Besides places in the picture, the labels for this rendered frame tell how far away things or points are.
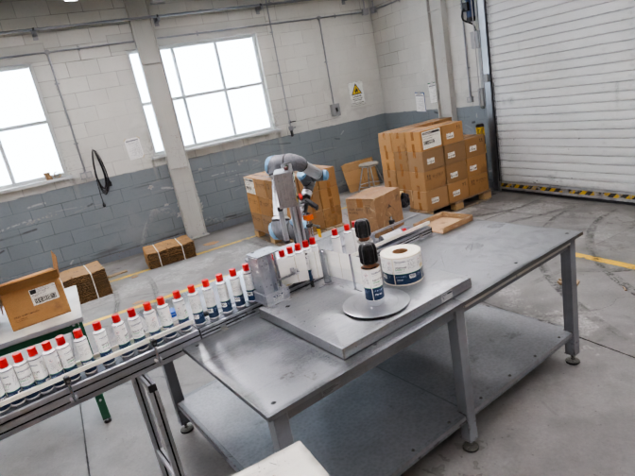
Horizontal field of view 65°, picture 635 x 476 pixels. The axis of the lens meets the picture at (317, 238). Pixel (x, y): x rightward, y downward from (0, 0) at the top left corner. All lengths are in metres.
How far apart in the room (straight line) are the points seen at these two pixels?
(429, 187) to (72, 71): 5.00
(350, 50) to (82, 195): 4.96
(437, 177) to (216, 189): 3.53
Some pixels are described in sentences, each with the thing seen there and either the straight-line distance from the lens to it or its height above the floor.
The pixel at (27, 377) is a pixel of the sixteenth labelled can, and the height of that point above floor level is 0.98.
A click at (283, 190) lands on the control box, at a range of 2.67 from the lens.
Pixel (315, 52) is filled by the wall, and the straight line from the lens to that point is 8.94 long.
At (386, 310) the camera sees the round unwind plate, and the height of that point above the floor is 0.89.
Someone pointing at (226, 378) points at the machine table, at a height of 0.83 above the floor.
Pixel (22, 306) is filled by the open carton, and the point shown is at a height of 0.92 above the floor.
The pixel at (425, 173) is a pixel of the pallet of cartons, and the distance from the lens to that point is 6.38.
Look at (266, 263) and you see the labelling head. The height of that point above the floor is 1.10.
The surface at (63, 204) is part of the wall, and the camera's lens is 7.86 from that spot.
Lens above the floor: 1.86
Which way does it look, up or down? 16 degrees down
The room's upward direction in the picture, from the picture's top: 11 degrees counter-clockwise
